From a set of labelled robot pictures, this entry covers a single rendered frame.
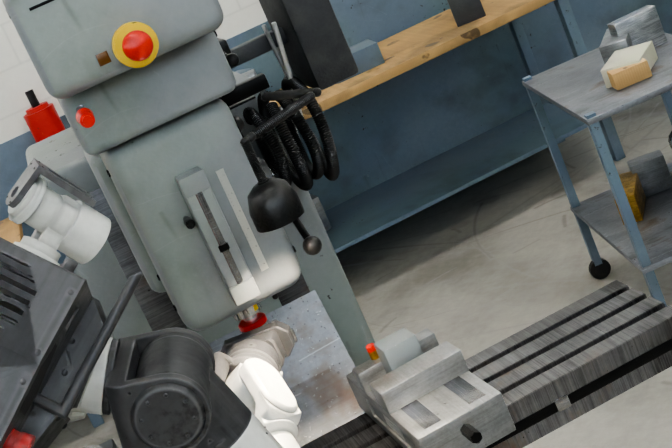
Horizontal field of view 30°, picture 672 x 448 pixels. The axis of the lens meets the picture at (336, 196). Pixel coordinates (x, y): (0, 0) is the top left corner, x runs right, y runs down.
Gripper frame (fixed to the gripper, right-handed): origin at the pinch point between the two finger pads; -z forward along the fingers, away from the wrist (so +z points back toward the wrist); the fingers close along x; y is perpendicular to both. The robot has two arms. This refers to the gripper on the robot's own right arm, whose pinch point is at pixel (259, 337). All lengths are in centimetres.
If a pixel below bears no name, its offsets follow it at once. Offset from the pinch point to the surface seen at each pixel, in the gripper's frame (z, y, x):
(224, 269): 12.7, -16.3, -2.8
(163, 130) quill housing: 8.8, -38.1, -2.3
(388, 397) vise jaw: 3.8, 15.7, -15.9
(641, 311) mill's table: -15, 25, -59
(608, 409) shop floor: -169, 121, -46
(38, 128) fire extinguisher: -377, -3, 152
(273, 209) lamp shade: 23.3, -24.6, -15.4
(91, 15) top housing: 23, -58, -4
